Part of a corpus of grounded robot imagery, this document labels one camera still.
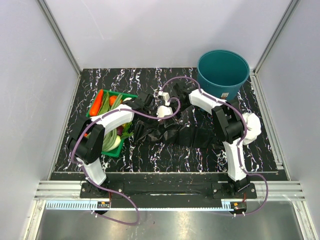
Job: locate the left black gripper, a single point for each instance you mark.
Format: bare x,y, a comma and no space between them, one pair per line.
154,111

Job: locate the aluminium frame rail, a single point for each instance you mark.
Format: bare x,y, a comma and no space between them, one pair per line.
279,190

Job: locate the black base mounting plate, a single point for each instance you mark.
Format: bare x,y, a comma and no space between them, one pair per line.
213,185

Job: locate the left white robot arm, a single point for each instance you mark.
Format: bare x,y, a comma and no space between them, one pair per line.
99,132

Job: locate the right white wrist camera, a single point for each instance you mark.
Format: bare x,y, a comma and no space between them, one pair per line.
165,97

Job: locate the purple onion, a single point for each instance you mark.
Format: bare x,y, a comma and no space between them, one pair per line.
119,130

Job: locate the orange carrot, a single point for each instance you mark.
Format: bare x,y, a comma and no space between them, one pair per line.
96,105

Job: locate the white round vegetable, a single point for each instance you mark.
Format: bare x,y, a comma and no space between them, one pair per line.
115,144

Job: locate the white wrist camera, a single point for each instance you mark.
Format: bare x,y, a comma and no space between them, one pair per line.
163,111
165,97

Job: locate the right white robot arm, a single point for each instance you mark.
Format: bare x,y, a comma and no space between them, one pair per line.
229,127

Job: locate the green vegetable basket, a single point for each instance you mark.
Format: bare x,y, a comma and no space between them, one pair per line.
112,150

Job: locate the teal trash bin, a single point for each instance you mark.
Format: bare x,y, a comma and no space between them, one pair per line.
221,73

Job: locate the black trash bag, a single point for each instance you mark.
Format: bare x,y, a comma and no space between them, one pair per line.
169,131

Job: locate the orange tomato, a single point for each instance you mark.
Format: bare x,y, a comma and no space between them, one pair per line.
112,100

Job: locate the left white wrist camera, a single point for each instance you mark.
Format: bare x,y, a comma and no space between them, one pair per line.
163,111

